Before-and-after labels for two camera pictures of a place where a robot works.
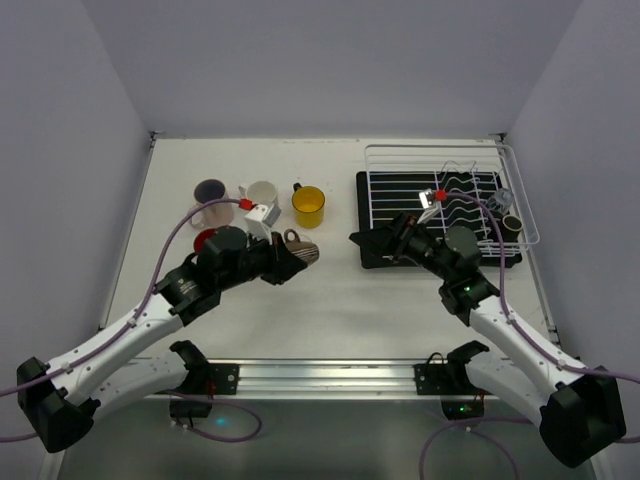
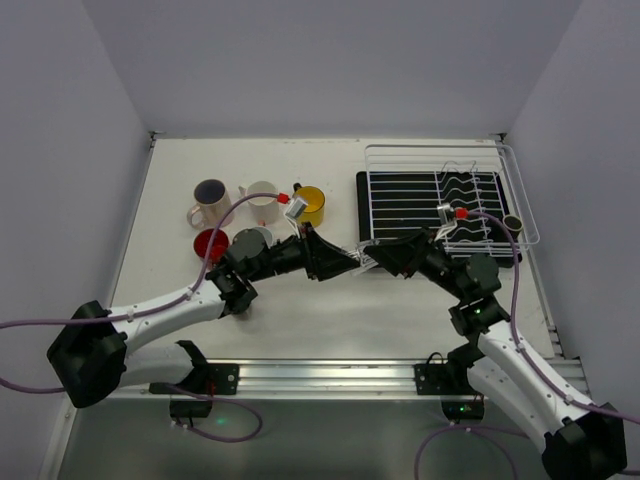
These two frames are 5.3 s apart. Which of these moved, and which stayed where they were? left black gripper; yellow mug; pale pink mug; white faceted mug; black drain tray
Moved: left black gripper
Stayed: pale pink mug; black drain tray; yellow mug; white faceted mug
